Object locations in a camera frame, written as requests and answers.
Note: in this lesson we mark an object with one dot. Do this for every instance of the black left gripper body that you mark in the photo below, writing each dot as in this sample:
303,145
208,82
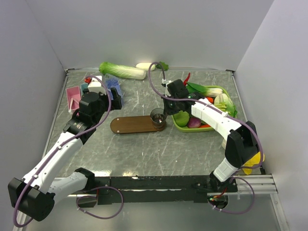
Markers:
104,106

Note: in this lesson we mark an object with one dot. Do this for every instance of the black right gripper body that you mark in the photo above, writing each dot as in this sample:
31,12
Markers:
171,106

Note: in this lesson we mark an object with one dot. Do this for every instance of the dark glass cup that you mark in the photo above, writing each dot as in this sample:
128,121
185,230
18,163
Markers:
158,118

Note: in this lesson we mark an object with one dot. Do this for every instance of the clear textured plastic holder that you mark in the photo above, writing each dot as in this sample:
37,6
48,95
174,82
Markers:
112,82

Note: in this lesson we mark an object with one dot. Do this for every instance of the yellow cabbage by arm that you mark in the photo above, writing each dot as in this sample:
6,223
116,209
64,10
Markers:
250,163

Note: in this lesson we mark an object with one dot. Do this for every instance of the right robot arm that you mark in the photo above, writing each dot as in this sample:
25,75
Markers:
241,138

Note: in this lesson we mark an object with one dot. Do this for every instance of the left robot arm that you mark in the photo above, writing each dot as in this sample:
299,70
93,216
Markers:
36,193

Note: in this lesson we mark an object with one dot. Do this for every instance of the brown wooden tray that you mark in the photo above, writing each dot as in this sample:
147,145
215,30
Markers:
135,124

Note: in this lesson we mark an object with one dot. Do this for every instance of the round green cabbage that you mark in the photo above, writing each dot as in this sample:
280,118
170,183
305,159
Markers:
181,118

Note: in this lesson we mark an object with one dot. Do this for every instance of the purple drawer box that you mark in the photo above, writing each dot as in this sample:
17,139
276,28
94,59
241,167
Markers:
121,94

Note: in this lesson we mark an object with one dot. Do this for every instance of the teal drawer box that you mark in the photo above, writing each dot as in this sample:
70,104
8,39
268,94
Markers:
83,86

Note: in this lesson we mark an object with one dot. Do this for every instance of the pink drawer box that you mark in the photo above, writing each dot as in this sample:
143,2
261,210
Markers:
73,92

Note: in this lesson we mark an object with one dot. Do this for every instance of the red chili pepper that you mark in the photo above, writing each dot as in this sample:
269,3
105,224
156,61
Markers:
187,79

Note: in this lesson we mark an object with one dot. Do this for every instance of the bok choy in basket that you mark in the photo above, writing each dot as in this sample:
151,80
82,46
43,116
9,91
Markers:
205,91

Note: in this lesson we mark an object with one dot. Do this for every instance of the green plastic vegetable basket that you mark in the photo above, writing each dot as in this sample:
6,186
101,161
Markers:
190,130

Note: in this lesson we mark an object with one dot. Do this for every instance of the purple onion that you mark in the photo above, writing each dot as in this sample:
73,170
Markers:
194,122

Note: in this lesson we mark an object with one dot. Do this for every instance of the napa cabbage on table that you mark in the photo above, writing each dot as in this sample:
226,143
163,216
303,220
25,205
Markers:
122,71

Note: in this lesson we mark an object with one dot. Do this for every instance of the small red pepper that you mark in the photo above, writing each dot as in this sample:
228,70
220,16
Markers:
204,126

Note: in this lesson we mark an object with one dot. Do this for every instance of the orange carrot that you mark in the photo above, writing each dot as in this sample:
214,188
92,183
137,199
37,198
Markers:
211,100

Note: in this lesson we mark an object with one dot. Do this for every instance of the white daikon radish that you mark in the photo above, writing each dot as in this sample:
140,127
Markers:
145,66

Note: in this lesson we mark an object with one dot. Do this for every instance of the white celery stalk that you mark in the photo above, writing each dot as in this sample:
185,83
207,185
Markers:
227,107

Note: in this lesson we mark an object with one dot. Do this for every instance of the napa cabbage in basket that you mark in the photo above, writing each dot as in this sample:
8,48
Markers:
223,98

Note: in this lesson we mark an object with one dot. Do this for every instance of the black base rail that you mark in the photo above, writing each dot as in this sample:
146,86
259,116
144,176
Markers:
143,189

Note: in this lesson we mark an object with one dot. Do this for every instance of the aluminium frame rail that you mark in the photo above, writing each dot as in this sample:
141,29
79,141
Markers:
254,185

